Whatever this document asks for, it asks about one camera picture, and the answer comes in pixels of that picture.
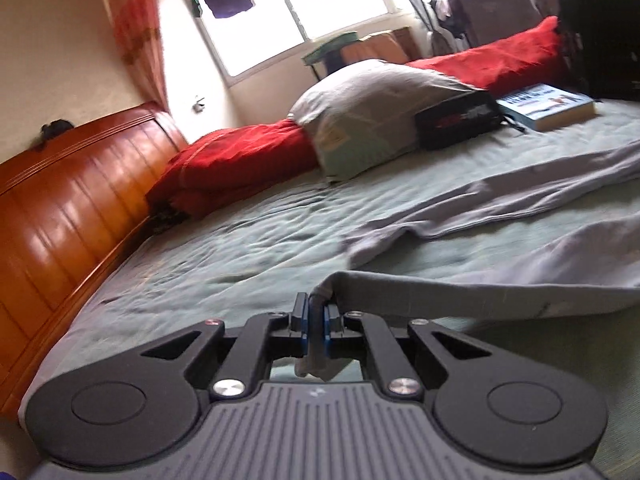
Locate wooden headboard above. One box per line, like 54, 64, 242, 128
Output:
0, 101, 190, 416

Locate clothes rack with garments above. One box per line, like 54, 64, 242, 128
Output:
402, 0, 561, 56

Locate brown cardboard boxes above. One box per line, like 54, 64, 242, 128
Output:
345, 26, 416, 66

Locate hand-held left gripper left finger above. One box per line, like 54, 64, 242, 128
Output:
140, 292, 308, 401

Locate window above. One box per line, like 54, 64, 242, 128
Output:
155, 0, 416, 88

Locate orange patterned curtain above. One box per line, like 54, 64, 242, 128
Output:
97, 0, 171, 111

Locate black zip pouch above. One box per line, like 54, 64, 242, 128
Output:
414, 90, 526, 152

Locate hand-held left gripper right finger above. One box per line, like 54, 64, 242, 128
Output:
322, 306, 495, 401

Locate green flat box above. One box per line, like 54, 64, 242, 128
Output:
301, 31, 360, 81

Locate grey pants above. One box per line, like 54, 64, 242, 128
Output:
295, 145, 640, 381

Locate grey green pillow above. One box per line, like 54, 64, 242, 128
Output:
287, 59, 483, 183

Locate small black cloth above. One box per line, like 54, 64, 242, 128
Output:
32, 119, 73, 150

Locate black backpack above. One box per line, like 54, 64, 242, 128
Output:
555, 0, 640, 103

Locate thick paperback book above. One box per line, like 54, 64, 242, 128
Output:
495, 83, 597, 133

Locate red folded quilt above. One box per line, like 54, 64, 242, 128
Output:
145, 119, 321, 221

